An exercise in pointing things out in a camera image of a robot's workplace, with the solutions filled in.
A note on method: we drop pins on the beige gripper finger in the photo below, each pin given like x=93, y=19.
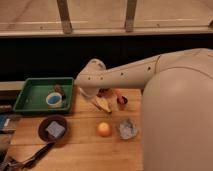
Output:
x=103, y=103

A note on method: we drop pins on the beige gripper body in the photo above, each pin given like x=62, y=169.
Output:
x=89, y=92

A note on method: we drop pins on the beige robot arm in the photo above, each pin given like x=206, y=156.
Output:
x=176, y=106

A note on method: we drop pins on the orange round fruit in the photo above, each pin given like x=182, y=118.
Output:
x=104, y=129

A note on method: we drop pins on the dark small object in tray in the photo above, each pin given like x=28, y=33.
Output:
x=59, y=89

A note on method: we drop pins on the blue white round cup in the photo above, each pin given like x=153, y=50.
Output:
x=54, y=100

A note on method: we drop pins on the crumpled grey foil cup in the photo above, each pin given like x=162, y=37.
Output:
x=127, y=129

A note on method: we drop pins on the grey blue sponge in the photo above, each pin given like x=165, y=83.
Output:
x=55, y=129

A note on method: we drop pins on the dark brown bowl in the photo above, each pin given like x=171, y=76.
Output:
x=44, y=135

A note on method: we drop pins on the green plastic tray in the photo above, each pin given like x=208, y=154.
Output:
x=32, y=98

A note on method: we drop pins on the blue object at left edge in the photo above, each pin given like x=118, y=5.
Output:
x=5, y=122

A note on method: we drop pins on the black handled tongs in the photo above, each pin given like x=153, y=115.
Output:
x=10, y=164

